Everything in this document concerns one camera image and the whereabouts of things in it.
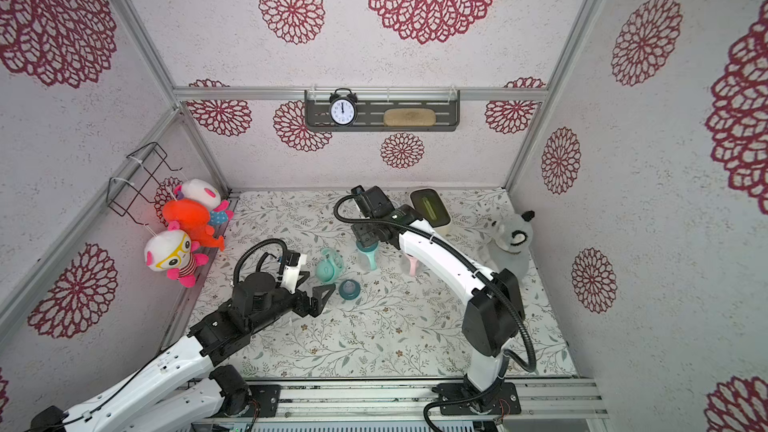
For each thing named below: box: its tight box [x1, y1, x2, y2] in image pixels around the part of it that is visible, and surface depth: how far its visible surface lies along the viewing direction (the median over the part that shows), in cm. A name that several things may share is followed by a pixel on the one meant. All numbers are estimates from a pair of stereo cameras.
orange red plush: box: [163, 198, 225, 251], surface depth 92 cm
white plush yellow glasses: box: [144, 220, 209, 288], surface depth 83 cm
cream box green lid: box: [409, 188, 452, 228], surface depth 112 cm
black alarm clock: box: [329, 88, 358, 127], surface depth 92 cm
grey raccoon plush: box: [483, 210, 535, 278], surface depth 87 cm
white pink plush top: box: [174, 178, 230, 211], surface depth 97 cm
